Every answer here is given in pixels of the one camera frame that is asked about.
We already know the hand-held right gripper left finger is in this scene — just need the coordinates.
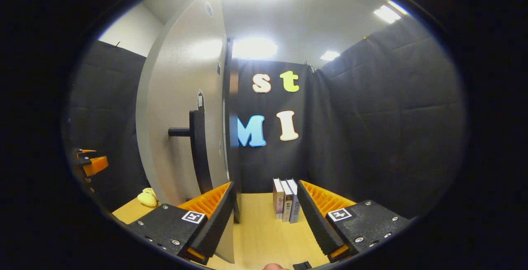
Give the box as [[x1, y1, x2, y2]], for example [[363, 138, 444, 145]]
[[126, 181, 236, 265]]

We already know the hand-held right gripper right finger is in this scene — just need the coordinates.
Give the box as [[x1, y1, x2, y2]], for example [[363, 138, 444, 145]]
[[296, 179, 418, 264]]

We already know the black cabinet door handle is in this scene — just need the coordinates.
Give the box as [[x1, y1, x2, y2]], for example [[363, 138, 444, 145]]
[[168, 110, 214, 195]]

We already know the beige cabinet door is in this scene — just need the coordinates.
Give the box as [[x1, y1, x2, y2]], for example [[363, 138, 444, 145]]
[[136, 0, 243, 264]]

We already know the grey spine book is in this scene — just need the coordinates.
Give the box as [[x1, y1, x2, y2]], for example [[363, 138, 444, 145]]
[[287, 178, 301, 224]]

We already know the white spine book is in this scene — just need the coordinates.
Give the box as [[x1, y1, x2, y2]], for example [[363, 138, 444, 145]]
[[272, 178, 285, 220]]

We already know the yellow soft object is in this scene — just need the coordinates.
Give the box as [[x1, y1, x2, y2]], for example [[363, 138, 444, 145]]
[[137, 187, 158, 208]]

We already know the black backdrop cloth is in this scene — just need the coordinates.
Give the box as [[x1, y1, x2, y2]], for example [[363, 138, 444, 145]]
[[62, 14, 469, 221]]

